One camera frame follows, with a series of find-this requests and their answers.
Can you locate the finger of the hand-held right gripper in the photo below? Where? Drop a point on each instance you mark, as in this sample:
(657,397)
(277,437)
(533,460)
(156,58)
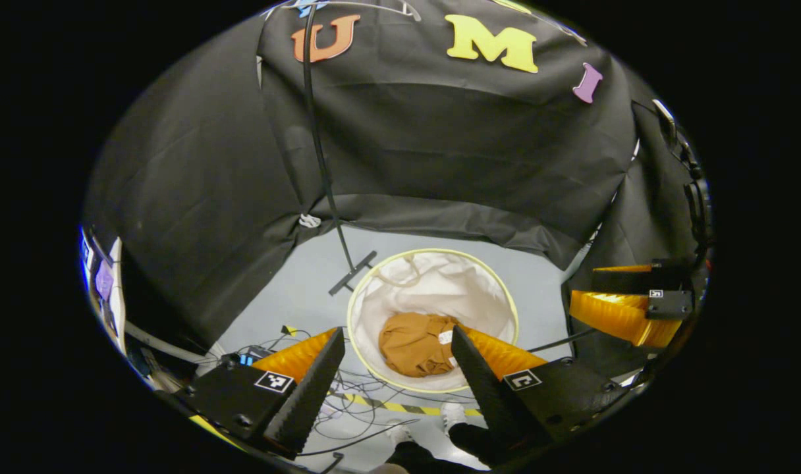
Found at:
(637,280)
(611,313)

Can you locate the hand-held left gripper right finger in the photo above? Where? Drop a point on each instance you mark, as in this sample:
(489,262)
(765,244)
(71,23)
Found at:
(486,394)

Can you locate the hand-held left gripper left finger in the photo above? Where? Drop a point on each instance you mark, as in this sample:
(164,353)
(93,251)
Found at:
(311,394)

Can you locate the brown jacket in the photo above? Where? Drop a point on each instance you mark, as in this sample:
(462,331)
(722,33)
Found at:
(414,345)

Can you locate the white laundry hamper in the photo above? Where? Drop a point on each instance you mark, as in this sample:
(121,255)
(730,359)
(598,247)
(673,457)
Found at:
(440,283)

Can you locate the person's right leg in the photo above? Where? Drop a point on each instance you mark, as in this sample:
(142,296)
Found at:
(471,440)

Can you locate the person's leg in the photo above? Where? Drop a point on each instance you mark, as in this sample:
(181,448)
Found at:
(471,440)
(420,457)

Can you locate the small yellow connector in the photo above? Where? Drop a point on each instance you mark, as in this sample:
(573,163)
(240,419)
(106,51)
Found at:
(290,330)

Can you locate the black device blue light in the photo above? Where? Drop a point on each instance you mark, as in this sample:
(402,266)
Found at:
(246,359)

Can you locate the yellow black floor tape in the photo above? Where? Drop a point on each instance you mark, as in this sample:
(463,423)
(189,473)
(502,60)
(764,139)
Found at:
(400,407)

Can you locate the person's left leg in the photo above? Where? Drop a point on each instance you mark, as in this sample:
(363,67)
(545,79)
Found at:
(420,457)

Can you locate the white cloth tie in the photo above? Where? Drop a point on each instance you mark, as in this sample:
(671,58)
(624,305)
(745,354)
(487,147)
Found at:
(309,221)

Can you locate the purple object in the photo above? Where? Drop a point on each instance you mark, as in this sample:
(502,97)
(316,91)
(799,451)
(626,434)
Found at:
(105,280)

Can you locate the black garment rack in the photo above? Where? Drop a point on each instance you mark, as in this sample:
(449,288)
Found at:
(317,151)

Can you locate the black backdrop cloth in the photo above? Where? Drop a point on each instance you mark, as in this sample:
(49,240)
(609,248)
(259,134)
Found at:
(440,131)

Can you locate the computer monitor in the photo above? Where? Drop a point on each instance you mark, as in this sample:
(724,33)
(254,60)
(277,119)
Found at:
(86,253)

